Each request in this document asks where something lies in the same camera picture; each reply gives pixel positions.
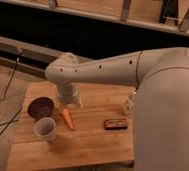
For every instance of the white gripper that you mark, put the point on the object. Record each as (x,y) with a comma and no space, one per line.
(68,94)

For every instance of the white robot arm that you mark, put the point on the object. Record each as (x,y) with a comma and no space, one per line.
(160,108)

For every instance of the white ceramic cup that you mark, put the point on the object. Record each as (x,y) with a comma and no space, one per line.
(45,128)

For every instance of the orange carrot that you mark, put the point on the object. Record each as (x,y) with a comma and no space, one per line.
(68,119)

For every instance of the dark purple bowl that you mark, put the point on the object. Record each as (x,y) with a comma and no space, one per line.
(41,107)

